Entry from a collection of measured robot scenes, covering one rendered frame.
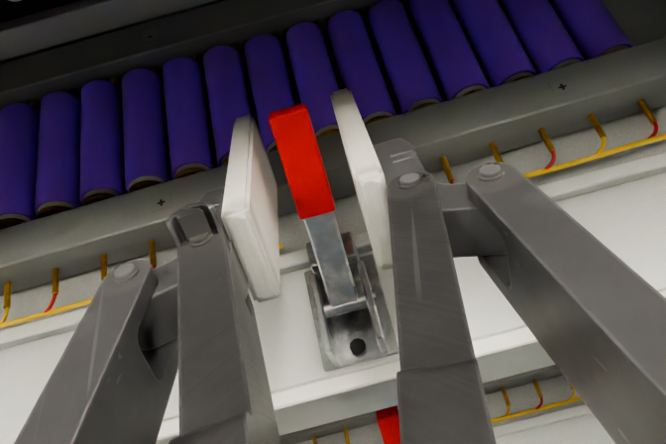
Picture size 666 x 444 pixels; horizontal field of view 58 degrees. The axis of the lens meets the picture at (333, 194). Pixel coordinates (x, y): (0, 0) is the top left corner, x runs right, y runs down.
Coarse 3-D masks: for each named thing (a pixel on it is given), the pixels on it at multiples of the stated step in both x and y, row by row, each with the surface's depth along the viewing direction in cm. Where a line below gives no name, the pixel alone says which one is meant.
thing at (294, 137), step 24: (288, 120) 18; (288, 144) 18; (312, 144) 18; (288, 168) 18; (312, 168) 19; (312, 192) 19; (312, 216) 19; (312, 240) 20; (336, 240) 20; (336, 264) 20; (336, 288) 20
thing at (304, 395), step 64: (128, 0) 28; (192, 0) 29; (640, 0) 28; (640, 128) 25; (640, 192) 23; (640, 256) 22; (0, 320) 25; (512, 320) 22; (0, 384) 24; (320, 384) 22; (384, 384) 22
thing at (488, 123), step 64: (576, 64) 24; (640, 64) 23; (384, 128) 24; (448, 128) 23; (512, 128) 24; (576, 128) 25; (128, 192) 24; (192, 192) 24; (0, 256) 24; (64, 256) 24; (128, 256) 25
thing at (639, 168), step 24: (624, 168) 23; (648, 168) 23; (552, 192) 23; (576, 192) 23; (360, 240) 24; (288, 264) 23; (72, 312) 24; (0, 336) 24; (24, 336) 24; (48, 336) 24
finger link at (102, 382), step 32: (128, 288) 14; (96, 320) 13; (128, 320) 13; (64, 352) 12; (96, 352) 12; (128, 352) 12; (160, 352) 15; (64, 384) 11; (96, 384) 11; (128, 384) 12; (160, 384) 14; (32, 416) 11; (64, 416) 11; (96, 416) 11; (128, 416) 12; (160, 416) 13
